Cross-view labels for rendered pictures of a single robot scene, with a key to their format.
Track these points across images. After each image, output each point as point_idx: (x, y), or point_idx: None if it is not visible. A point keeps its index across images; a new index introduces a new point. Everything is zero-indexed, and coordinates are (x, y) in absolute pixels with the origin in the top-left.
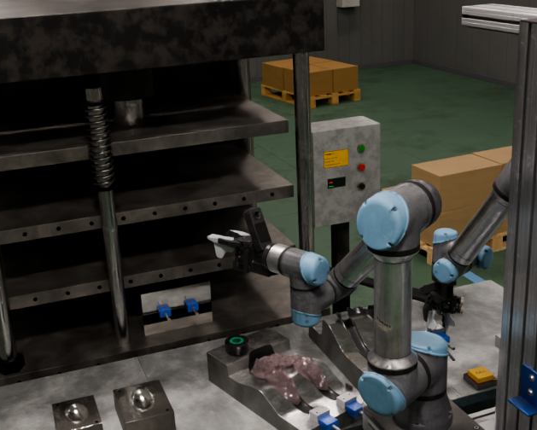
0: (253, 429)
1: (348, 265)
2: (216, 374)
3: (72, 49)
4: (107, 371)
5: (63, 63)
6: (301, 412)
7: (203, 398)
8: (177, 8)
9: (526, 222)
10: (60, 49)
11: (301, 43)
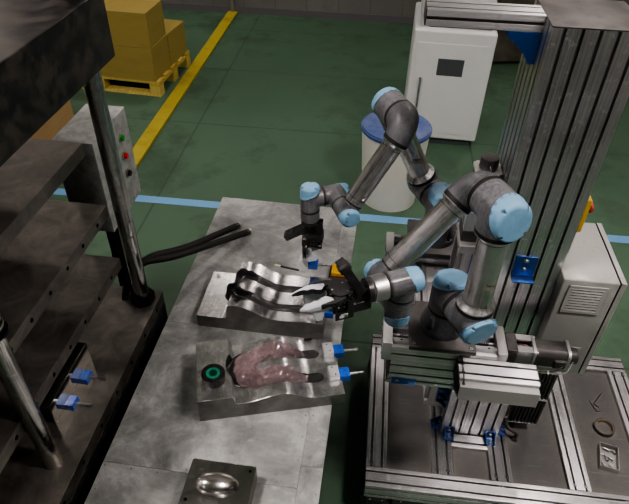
0: (297, 422)
1: (410, 259)
2: (214, 411)
3: None
4: (106, 497)
5: None
6: (318, 382)
7: (224, 437)
8: (7, 63)
9: (534, 169)
10: None
11: (101, 55)
